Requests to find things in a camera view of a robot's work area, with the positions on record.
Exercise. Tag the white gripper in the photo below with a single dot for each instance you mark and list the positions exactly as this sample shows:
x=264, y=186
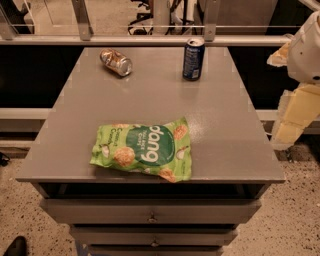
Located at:
x=305, y=56

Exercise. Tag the blue pepsi can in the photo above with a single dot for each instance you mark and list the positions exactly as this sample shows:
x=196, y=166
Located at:
x=194, y=51

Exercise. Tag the green rice chip bag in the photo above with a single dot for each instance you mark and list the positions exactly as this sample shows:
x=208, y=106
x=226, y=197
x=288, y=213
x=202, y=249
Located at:
x=160, y=150

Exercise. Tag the brown soda can lying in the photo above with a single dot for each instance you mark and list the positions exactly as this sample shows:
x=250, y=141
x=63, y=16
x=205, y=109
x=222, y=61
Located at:
x=116, y=61

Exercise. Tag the black office chair base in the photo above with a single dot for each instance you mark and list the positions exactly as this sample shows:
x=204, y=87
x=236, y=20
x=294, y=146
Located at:
x=164, y=17

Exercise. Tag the top drawer with knob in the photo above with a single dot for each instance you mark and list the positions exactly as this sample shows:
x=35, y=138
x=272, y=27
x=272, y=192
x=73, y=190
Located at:
x=150, y=211

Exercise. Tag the drawer with knob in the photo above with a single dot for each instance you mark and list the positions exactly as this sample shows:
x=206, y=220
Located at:
x=156, y=236
x=150, y=211

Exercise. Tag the grey drawer cabinet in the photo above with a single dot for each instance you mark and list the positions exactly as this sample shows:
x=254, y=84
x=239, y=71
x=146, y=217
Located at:
x=231, y=155

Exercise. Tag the middle drawer with knob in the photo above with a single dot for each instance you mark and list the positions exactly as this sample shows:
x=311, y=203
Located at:
x=156, y=236

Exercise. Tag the bottom drawer front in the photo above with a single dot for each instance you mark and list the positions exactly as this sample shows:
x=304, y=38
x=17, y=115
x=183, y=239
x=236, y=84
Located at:
x=156, y=251

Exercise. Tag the black shoe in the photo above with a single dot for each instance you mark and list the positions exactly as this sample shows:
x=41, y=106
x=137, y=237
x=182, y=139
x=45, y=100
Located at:
x=17, y=248

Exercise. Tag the metal railing frame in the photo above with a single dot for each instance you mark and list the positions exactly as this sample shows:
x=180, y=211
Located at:
x=105, y=23

